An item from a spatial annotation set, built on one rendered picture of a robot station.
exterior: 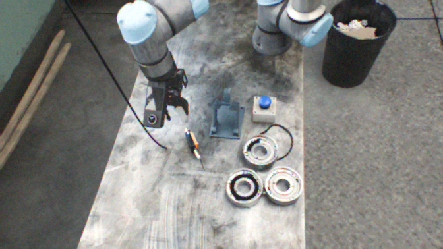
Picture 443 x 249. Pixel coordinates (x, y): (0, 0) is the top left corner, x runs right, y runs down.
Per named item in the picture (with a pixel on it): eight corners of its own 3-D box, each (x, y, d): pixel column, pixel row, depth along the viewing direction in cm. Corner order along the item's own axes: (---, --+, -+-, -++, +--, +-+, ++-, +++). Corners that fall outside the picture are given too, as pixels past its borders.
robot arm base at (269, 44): (254, 27, 141) (254, 6, 133) (293, 27, 139) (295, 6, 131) (250, 55, 133) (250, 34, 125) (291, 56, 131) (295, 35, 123)
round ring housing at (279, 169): (291, 168, 106) (293, 161, 102) (307, 200, 100) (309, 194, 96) (258, 178, 104) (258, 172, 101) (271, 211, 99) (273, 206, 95)
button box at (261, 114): (274, 122, 115) (275, 114, 111) (252, 121, 116) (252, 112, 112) (275, 103, 120) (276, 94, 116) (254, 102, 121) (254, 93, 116)
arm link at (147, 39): (164, 8, 68) (128, 33, 65) (178, 49, 77) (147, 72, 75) (140, -10, 71) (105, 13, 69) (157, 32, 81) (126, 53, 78)
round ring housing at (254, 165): (280, 169, 106) (281, 163, 102) (244, 172, 106) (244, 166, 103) (274, 139, 112) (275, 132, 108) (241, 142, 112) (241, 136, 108)
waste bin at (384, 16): (374, 93, 218) (401, 39, 183) (316, 91, 222) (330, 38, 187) (369, 53, 237) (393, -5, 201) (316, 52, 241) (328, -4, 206)
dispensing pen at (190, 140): (199, 169, 103) (180, 126, 112) (201, 176, 106) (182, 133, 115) (206, 166, 103) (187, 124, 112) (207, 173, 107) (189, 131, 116)
